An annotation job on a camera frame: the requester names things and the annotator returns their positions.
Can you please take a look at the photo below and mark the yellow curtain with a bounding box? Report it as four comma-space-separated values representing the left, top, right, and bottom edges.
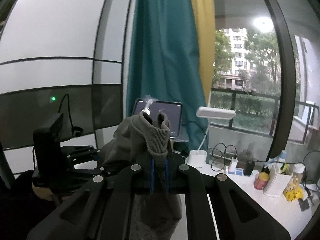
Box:
191, 0, 216, 102

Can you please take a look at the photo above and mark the tablet with dark screen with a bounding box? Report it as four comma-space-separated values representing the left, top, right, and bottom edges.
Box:
146, 100, 183, 139

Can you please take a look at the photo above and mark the yellow snack bag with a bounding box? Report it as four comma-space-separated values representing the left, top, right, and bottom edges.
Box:
283, 184, 303, 202

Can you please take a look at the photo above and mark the red yellow snack can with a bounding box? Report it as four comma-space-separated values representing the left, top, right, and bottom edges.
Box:
253, 172, 269, 190

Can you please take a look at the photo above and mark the teal curtain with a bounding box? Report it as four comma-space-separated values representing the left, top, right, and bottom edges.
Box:
126, 0, 208, 151

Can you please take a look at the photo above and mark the white perforated basket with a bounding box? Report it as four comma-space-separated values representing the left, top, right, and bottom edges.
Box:
263, 165, 292, 197

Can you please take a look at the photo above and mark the dark olive grey garment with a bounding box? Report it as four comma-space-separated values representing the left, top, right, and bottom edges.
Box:
100, 112, 182, 239

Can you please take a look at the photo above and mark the white charger with black cable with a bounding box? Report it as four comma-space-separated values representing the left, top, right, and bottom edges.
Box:
210, 142, 239, 174

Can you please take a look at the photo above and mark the white desk lamp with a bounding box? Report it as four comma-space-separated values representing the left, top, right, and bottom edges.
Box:
185, 106, 236, 169

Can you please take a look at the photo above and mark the clear snack jar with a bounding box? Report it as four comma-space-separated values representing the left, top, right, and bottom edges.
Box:
292, 163, 305, 191

